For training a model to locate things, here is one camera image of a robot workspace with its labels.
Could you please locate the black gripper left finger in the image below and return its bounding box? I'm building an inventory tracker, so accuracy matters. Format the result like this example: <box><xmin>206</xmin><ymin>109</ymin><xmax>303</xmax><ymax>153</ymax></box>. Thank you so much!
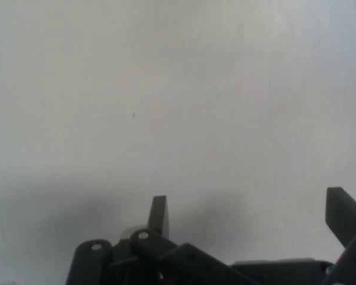
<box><xmin>67</xmin><ymin>195</ymin><xmax>252</xmax><ymax>285</ymax></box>

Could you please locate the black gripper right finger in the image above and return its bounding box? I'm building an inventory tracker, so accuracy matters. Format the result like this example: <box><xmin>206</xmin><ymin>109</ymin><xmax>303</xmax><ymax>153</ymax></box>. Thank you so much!
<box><xmin>325</xmin><ymin>186</ymin><xmax>356</xmax><ymax>285</ymax></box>

